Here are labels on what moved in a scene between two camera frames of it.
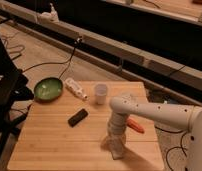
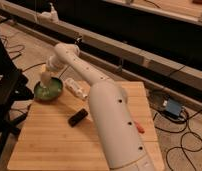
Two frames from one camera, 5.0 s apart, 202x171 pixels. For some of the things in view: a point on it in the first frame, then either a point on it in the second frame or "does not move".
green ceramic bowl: (48, 89) does not move
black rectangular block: (72, 121) does not move
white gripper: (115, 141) to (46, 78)
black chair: (10, 86) does not move
